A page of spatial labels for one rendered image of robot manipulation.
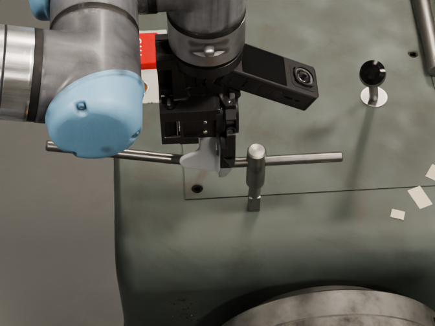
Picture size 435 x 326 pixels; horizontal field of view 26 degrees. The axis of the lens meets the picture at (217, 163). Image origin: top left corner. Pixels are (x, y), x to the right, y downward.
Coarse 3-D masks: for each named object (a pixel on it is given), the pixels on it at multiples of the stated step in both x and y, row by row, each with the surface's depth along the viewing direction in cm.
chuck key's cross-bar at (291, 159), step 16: (48, 144) 103; (144, 160) 106; (160, 160) 106; (176, 160) 106; (240, 160) 108; (272, 160) 108; (288, 160) 108; (304, 160) 108; (320, 160) 108; (336, 160) 108
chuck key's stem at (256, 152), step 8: (256, 144) 107; (248, 152) 107; (256, 152) 107; (264, 152) 107; (248, 160) 107; (256, 160) 106; (264, 160) 107; (248, 168) 108; (256, 168) 108; (264, 168) 109; (248, 176) 110; (256, 176) 109; (264, 176) 110; (248, 184) 111; (256, 184) 110; (248, 192) 114; (256, 192) 112; (248, 200) 115; (256, 200) 114; (256, 208) 115
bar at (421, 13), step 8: (416, 0) 135; (424, 0) 134; (416, 8) 134; (424, 8) 133; (424, 16) 132; (432, 16) 133; (424, 24) 132; (432, 24) 132; (424, 32) 131; (432, 32) 130; (424, 40) 130; (432, 40) 130; (424, 48) 130; (432, 48) 129; (432, 56) 128; (432, 64) 127; (432, 72) 128
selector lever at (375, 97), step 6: (366, 90) 127; (372, 90) 118; (378, 90) 127; (366, 96) 126; (372, 96) 123; (378, 96) 126; (384, 96) 126; (366, 102) 126; (372, 102) 126; (378, 102) 126; (384, 102) 126
